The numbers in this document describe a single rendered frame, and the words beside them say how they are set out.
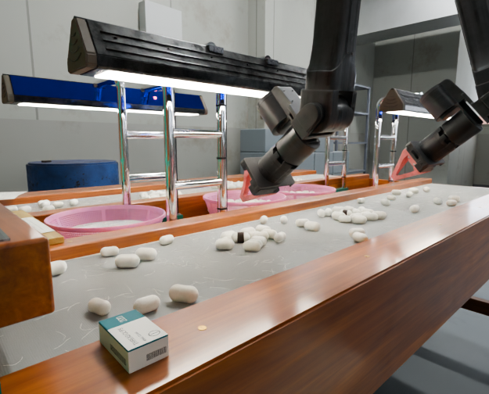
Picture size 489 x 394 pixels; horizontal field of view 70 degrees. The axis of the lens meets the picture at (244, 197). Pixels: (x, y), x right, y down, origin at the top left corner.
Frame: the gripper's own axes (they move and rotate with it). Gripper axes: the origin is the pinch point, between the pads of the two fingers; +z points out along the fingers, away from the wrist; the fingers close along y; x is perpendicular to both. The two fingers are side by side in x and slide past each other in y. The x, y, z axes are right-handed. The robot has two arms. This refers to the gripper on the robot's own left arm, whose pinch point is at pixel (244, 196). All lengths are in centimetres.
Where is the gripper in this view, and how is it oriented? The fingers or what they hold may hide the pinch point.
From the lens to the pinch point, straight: 71.0
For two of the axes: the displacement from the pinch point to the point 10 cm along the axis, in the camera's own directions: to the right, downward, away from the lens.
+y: -7.2, 1.1, -6.8
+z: -5.4, 5.3, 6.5
